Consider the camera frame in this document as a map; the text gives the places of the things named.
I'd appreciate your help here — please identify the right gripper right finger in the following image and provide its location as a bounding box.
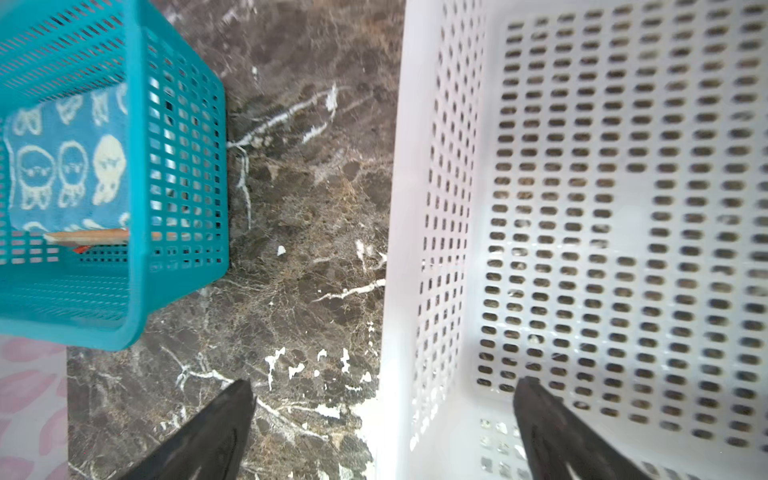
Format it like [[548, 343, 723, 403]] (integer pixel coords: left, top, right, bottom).
[[513, 376, 647, 479]]

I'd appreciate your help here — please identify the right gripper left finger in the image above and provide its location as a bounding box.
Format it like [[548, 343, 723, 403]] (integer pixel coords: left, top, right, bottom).
[[122, 380, 256, 479]]

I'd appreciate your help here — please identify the teal plastic basket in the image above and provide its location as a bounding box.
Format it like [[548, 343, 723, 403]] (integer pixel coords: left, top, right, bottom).
[[1, 1, 229, 351]]

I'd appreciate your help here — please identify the white plastic basket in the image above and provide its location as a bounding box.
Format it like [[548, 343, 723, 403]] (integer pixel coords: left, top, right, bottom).
[[371, 1, 767, 479]]

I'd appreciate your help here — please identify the orange patterned towel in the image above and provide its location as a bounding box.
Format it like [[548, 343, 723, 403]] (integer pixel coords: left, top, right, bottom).
[[43, 228, 130, 248]]

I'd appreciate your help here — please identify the blue patterned towel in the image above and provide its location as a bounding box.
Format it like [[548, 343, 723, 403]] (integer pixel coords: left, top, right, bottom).
[[3, 83, 130, 232]]

